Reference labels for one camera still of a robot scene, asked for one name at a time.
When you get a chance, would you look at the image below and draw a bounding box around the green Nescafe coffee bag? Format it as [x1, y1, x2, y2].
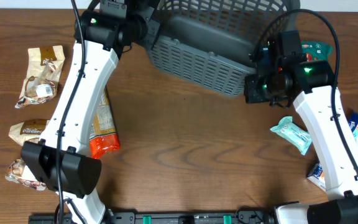
[301, 41, 333, 62]

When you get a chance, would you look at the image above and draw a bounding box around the mint green wipes pack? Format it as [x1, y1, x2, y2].
[270, 116, 312, 156]

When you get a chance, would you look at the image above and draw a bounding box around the grey plastic basket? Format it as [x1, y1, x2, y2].
[147, 0, 301, 96]

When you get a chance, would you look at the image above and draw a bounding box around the pantree snack pouch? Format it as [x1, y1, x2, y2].
[5, 119, 49, 191]
[15, 45, 65, 109]

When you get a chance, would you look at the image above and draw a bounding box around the orange biscuit packet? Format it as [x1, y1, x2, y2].
[89, 88, 120, 159]

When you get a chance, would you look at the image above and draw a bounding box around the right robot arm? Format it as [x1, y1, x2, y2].
[244, 30, 358, 223]

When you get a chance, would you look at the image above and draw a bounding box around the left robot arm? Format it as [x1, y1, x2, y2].
[21, 1, 160, 223]

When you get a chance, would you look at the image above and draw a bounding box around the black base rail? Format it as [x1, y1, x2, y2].
[28, 210, 276, 224]

